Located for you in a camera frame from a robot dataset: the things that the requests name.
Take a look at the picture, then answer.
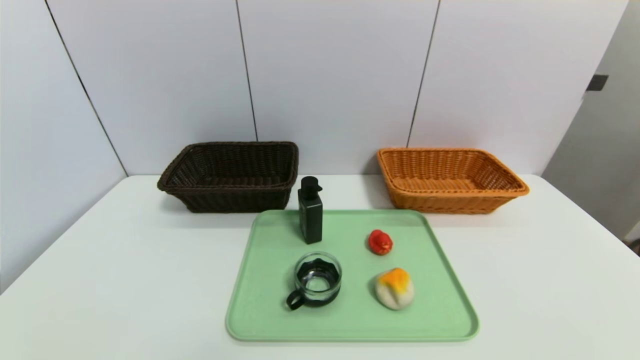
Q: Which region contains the black pump dispenser bottle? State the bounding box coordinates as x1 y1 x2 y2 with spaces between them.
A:
298 176 324 245

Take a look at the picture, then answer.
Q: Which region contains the red rubber duck toy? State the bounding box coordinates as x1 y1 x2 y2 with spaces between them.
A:
368 229 394 256

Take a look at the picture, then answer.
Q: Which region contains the glass cup with black handle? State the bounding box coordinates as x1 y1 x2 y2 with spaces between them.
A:
286 251 343 312

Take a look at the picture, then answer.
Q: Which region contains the white and orange bun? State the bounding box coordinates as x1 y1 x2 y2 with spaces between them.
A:
375 268 415 311

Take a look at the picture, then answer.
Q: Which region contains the dark brown wicker basket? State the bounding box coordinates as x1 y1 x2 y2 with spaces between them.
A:
157 141 300 214

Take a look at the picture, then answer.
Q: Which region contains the orange wicker basket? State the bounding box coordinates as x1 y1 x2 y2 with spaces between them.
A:
376 147 530 215

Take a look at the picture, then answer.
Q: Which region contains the light green plastic tray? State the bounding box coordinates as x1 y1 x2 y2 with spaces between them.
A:
225 209 480 343

